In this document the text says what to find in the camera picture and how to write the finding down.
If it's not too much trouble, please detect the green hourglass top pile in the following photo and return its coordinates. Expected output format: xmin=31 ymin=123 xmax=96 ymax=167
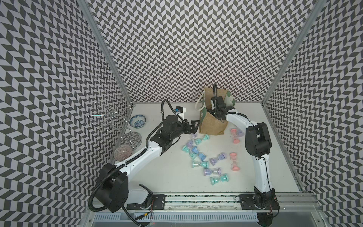
xmin=194 ymin=134 xmax=210 ymax=145

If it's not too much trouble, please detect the green hourglass pile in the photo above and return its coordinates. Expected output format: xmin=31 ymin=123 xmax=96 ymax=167
xmin=194 ymin=134 xmax=210 ymax=145
xmin=182 ymin=145 xmax=197 ymax=160

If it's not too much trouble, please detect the purple hourglass pile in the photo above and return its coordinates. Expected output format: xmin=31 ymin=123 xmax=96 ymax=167
xmin=186 ymin=133 xmax=197 ymax=148

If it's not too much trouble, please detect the blue hourglass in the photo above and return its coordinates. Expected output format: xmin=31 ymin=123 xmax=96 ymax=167
xmin=192 ymin=146 xmax=207 ymax=161

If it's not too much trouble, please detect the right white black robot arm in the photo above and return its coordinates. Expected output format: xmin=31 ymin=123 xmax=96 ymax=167
xmin=211 ymin=96 xmax=280 ymax=211

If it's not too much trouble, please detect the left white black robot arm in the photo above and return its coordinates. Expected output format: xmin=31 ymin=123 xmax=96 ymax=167
xmin=88 ymin=115 xmax=200 ymax=212

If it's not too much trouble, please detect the pink hourglass right middle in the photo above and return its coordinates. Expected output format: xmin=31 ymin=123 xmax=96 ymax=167
xmin=230 ymin=128 xmax=240 ymax=144

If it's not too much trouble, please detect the pink hourglass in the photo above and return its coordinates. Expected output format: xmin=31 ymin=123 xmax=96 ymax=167
xmin=230 ymin=128 xmax=240 ymax=144
xmin=229 ymin=152 xmax=240 ymax=172

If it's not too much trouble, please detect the green hourglass middle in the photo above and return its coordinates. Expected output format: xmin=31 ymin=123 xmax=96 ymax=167
xmin=192 ymin=160 xmax=209 ymax=168

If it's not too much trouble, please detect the purple hourglass centre right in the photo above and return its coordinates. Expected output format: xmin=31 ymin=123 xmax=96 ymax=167
xmin=209 ymin=152 xmax=227 ymax=166

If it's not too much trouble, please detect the pink hourglass front right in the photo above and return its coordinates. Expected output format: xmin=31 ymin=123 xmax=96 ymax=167
xmin=229 ymin=152 xmax=240 ymax=172

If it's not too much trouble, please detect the purple hourglass front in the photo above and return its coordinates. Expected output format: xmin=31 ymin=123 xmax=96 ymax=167
xmin=203 ymin=167 xmax=222 ymax=176

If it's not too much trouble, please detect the green hourglass front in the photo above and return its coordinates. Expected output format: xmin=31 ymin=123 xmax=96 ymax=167
xmin=209 ymin=174 xmax=229 ymax=185

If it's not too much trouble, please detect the blue white patterned bowl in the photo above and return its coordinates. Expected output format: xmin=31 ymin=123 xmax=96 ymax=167
xmin=129 ymin=114 xmax=147 ymax=129

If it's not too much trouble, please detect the clear glass plate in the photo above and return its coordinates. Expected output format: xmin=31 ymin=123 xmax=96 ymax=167
xmin=121 ymin=131 xmax=142 ymax=150

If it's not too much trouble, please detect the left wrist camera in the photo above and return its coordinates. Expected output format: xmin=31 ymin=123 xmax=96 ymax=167
xmin=175 ymin=106 xmax=186 ymax=119

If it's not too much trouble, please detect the wire metal rack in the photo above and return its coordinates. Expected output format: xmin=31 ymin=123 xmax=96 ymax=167
xmin=83 ymin=98 xmax=136 ymax=132

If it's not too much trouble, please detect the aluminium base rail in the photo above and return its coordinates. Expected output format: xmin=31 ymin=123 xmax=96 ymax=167
xmin=79 ymin=193 xmax=330 ymax=227

